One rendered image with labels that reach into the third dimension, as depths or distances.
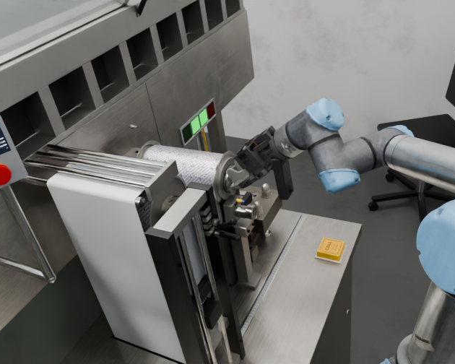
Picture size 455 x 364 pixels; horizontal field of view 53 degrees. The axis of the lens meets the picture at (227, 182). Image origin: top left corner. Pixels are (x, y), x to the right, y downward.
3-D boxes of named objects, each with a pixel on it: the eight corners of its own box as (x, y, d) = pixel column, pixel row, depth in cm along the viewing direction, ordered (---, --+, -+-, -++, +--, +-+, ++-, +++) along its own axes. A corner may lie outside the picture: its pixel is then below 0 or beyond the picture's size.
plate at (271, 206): (264, 235, 144) (262, 220, 140) (160, 212, 161) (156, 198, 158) (282, 204, 155) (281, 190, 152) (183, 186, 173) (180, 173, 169)
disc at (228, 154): (219, 216, 122) (210, 170, 113) (217, 216, 122) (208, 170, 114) (243, 184, 132) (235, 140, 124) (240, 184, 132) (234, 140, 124)
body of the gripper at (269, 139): (243, 144, 116) (275, 120, 107) (266, 168, 117) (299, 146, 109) (230, 159, 110) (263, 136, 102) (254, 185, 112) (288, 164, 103)
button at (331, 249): (339, 261, 139) (339, 256, 138) (316, 256, 143) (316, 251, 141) (344, 247, 144) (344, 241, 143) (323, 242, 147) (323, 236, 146)
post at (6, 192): (50, 282, 76) (-1, 185, 65) (43, 279, 77) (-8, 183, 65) (57, 275, 77) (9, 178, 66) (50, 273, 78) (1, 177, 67)
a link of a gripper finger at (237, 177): (219, 173, 119) (242, 157, 113) (234, 190, 120) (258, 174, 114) (214, 180, 117) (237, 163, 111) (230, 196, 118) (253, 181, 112)
